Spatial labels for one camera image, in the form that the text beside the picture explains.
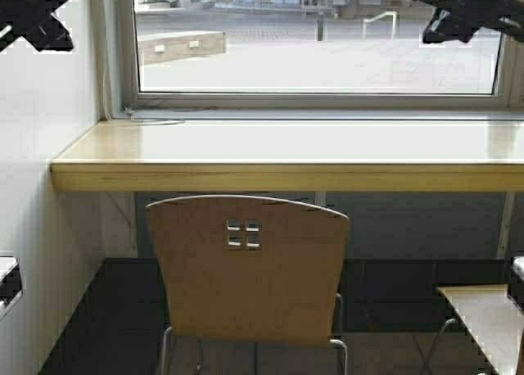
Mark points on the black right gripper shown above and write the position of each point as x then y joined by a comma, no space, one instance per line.
459,20

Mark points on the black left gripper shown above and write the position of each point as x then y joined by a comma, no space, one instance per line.
36,22

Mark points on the wooden cutout chair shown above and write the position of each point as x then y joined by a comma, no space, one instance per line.
247,268
492,318

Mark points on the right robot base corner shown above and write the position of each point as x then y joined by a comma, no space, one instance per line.
515,282

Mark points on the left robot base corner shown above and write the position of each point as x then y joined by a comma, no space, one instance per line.
11,283

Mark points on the long wooden window counter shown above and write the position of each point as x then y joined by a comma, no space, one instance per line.
316,156

